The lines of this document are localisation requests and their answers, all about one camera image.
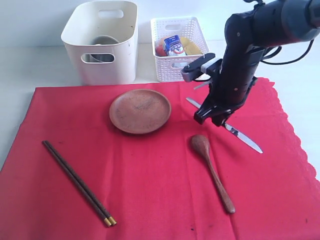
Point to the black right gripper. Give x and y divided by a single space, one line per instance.
232 79

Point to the silver table knife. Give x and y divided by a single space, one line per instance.
232 130

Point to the yellow cheese wedge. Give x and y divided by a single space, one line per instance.
190 47

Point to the white blue milk carton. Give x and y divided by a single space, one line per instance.
172 46

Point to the red sausage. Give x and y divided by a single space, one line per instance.
159 51

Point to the white ceramic bowl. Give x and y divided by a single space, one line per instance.
104 40

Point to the stainless steel cup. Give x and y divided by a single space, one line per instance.
101 58

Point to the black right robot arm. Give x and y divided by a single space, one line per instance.
249 37

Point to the brown wooden spoon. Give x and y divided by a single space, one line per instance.
202 147

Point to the white perforated plastic basket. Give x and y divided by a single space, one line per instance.
168 68

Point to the cream plastic tub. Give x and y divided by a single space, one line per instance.
117 19

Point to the dark brown chopstick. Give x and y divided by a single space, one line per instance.
76 185
80 183

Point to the red table cloth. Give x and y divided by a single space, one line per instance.
71 175

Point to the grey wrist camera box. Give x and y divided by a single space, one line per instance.
197 67

